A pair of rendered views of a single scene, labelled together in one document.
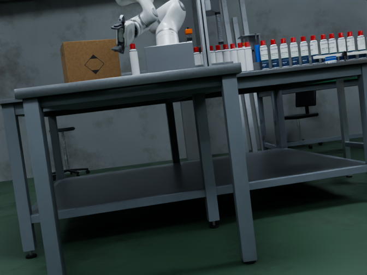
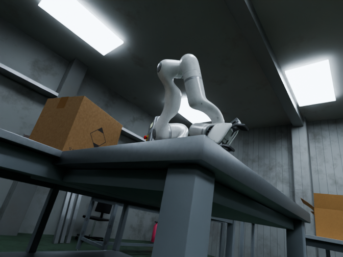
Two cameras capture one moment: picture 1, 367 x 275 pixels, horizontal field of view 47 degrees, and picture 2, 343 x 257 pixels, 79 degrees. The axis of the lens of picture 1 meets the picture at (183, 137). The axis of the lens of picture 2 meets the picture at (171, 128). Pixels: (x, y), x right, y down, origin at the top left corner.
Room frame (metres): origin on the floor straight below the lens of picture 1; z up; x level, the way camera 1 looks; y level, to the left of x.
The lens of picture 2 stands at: (1.51, 0.87, 0.71)
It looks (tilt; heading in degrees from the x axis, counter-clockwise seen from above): 23 degrees up; 316
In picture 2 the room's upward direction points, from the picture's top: 11 degrees clockwise
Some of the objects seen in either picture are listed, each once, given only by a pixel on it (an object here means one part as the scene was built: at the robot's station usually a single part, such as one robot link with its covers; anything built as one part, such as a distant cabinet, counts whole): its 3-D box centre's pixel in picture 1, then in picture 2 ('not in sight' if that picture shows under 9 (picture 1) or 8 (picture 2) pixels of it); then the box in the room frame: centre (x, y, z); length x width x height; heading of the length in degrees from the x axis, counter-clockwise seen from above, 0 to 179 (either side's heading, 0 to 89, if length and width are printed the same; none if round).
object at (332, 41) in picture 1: (332, 48); not in sight; (3.09, -1.15, 0.98); 0.05 x 0.05 x 0.20
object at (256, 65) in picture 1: (250, 54); not in sight; (3.09, -0.56, 1.01); 0.14 x 0.13 x 0.26; 98
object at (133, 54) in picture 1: (134, 60); not in sight; (2.73, 0.25, 1.02); 0.05 x 0.05 x 0.20
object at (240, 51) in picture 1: (241, 57); not in sight; (2.99, -0.47, 0.98); 0.05 x 0.05 x 0.20
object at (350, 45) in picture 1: (350, 46); not in sight; (3.11, -1.28, 0.98); 0.05 x 0.05 x 0.20
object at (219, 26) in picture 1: (219, 28); not in sight; (2.87, -0.33, 1.18); 0.04 x 0.04 x 0.21
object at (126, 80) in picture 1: (136, 87); (167, 189); (2.14, 0.20, 0.81); 0.90 x 0.90 x 0.04; 2
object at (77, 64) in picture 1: (90, 67); (78, 136); (2.52, 0.49, 0.99); 0.30 x 0.24 x 0.27; 109
